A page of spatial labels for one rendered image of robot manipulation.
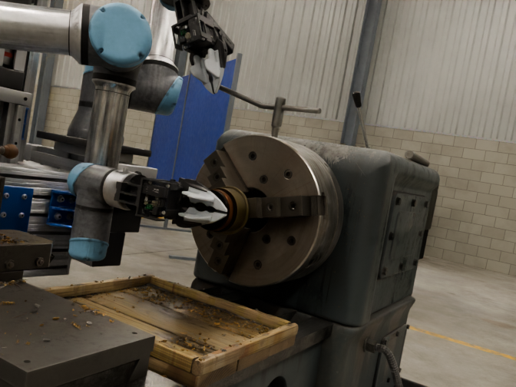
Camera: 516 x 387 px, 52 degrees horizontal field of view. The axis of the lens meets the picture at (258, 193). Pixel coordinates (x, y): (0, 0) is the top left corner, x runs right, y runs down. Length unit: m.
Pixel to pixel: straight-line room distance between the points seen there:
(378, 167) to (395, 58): 10.61
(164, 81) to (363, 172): 0.64
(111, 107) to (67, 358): 0.77
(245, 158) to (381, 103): 10.50
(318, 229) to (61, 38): 0.60
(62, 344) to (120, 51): 0.64
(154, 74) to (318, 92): 10.64
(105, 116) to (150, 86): 0.32
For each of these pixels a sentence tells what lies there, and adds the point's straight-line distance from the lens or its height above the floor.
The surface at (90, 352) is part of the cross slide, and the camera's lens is 0.56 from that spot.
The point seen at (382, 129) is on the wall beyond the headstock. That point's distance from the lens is 11.43.
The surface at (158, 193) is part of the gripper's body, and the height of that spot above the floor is 1.09.
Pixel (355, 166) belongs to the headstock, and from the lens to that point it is 1.18.
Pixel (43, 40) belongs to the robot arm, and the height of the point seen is 1.33.
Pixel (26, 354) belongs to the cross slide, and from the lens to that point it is 0.54.
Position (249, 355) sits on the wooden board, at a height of 0.88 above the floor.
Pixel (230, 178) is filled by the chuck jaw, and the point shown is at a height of 1.14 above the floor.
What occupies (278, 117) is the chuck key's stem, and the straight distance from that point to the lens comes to 1.13.
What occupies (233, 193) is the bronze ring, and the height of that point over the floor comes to 1.11.
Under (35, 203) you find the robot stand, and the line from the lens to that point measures 1.40.
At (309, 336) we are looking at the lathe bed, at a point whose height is 0.86.
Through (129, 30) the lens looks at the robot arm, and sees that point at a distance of 1.08.
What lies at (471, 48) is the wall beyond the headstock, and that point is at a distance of 11.46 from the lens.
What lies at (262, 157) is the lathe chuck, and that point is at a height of 1.19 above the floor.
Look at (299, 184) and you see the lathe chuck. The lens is 1.05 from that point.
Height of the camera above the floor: 1.17
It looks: 3 degrees down
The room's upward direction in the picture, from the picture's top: 10 degrees clockwise
